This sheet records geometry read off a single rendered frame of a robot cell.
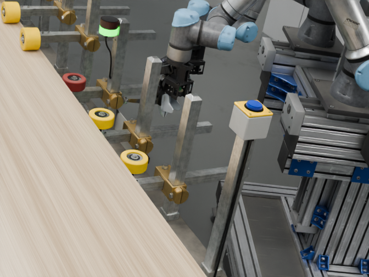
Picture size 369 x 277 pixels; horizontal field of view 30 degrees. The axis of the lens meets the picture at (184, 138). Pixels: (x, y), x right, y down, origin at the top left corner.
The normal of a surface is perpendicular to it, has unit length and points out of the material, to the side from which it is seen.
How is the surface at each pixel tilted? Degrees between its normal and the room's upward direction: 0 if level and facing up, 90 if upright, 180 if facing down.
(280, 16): 90
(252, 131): 90
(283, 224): 0
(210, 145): 0
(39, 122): 0
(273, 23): 90
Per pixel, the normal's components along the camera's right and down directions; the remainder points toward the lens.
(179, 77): -0.66, 0.26
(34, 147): 0.18, -0.85
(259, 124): 0.46, 0.51
